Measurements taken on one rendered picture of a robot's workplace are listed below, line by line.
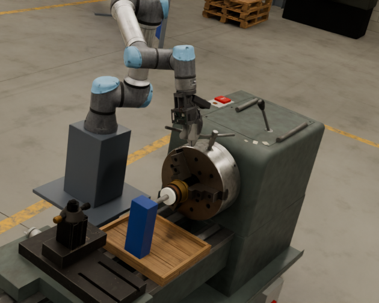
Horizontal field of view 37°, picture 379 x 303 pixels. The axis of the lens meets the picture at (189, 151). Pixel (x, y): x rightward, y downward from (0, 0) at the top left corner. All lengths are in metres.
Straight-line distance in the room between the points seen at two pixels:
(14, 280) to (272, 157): 1.08
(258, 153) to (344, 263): 1.95
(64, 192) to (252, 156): 0.96
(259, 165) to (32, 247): 0.92
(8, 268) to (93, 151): 0.74
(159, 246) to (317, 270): 1.87
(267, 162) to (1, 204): 2.23
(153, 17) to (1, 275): 1.15
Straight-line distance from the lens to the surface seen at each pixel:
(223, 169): 2.18
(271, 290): 2.87
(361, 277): 4.00
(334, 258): 4.07
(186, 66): 1.94
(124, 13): 2.19
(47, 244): 1.93
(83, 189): 2.62
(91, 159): 2.52
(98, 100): 2.46
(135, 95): 2.48
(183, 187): 2.16
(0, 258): 2.03
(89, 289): 1.85
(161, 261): 2.14
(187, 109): 1.97
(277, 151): 2.30
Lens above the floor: 2.18
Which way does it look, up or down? 26 degrees down
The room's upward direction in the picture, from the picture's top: 11 degrees clockwise
